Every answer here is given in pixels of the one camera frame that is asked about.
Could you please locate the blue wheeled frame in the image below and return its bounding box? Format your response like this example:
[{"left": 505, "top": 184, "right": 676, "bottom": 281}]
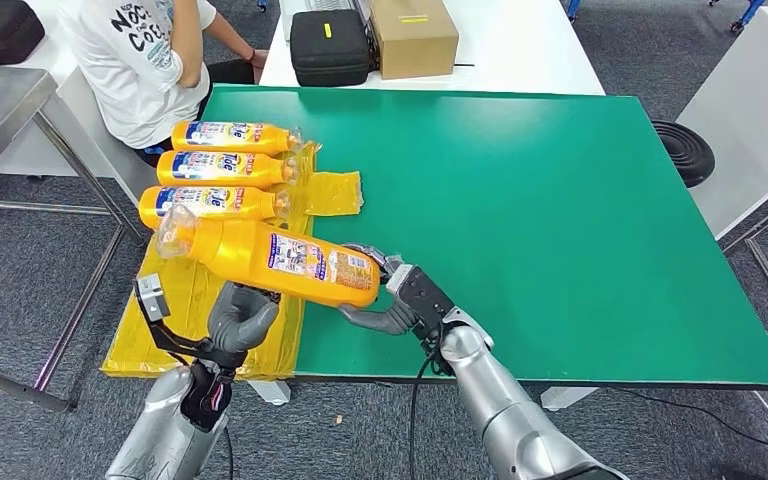
[{"left": 708, "top": 0, "right": 767, "bottom": 35}]

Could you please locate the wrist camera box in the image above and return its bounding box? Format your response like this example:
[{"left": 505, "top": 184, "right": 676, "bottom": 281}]
[
  {"left": 385, "top": 262, "right": 457, "bottom": 343},
  {"left": 133, "top": 272, "right": 216, "bottom": 364}
]

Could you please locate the black round stool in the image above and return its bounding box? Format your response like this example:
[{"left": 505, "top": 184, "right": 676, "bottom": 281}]
[{"left": 650, "top": 119, "right": 717, "bottom": 190}]

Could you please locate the white side table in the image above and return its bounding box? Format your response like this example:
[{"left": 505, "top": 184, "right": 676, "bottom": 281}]
[{"left": 675, "top": 6, "right": 768, "bottom": 352}]

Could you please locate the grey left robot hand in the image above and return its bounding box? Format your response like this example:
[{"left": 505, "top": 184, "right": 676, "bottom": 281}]
[{"left": 206, "top": 280, "right": 283, "bottom": 356}]

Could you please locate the person's left hand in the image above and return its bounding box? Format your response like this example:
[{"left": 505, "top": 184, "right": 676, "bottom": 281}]
[{"left": 249, "top": 48, "right": 270, "bottom": 85}]

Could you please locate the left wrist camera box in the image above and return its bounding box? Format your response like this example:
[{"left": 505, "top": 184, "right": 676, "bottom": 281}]
[{"left": 133, "top": 272, "right": 216, "bottom": 364}]

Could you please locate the brown cardboard box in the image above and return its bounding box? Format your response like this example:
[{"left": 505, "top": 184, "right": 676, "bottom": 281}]
[{"left": 368, "top": 0, "right": 460, "bottom": 81}]

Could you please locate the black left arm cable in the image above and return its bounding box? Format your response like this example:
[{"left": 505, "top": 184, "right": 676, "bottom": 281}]
[{"left": 222, "top": 427, "right": 236, "bottom": 480}]

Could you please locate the green table mat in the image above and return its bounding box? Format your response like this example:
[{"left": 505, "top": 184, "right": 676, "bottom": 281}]
[{"left": 188, "top": 84, "right": 768, "bottom": 390}]

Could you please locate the black floor cable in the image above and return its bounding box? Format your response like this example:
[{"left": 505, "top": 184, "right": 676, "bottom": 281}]
[{"left": 612, "top": 388, "right": 768, "bottom": 458}]

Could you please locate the person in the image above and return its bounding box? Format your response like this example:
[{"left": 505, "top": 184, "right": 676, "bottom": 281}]
[{"left": 57, "top": 0, "right": 270, "bottom": 168}]

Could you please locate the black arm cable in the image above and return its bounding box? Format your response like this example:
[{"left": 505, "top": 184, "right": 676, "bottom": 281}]
[
  {"left": 222, "top": 427, "right": 236, "bottom": 480},
  {"left": 408, "top": 349, "right": 440, "bottom": 480}
]

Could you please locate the white table foot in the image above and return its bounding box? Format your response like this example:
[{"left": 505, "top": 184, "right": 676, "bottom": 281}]
[
  {"left": 540, "top": 387, "right": 599, "bottom": 413},
  {"left": 247, "top": 380, "right": 292, "bottom": 407}
]

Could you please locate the white box seat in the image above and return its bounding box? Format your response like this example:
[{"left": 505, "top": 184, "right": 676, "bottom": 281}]
[{"left": 0, "top": 66, "right": 160, "bottom": 231}]

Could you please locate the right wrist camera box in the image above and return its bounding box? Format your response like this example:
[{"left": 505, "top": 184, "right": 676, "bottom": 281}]
[{"left": 385, "top": 262, "right": 457, "bottom": 343}]

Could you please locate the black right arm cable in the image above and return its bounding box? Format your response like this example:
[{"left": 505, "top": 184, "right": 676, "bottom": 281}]
[{"left": 408, "top": 349, "right": 440, "bottom": 480}]

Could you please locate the yellow plastic wrapped cardboard sheet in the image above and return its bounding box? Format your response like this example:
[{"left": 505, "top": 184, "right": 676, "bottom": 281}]
[{"left": 100, "top": 140, "right": 364, "bottom": 382}]

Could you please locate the orange plastic detergent bottle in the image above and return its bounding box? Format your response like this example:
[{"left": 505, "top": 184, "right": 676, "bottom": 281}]
[
  {"left": 155, "top": 148, "right": 300, "bottom": 191},
  {"left": 170, "top": 119, "right": 303, "bottom": 158},
  {"left": 155, "top": 203, "right": 383, "bottom": 311},
  {"left": 138, "top": 184, "right": 292, "bottom": 232}
]

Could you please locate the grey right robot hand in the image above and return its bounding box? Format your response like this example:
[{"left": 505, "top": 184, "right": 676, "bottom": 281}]
[{"left": 338, "top": 242, "right": 420, "bottom": 338}]

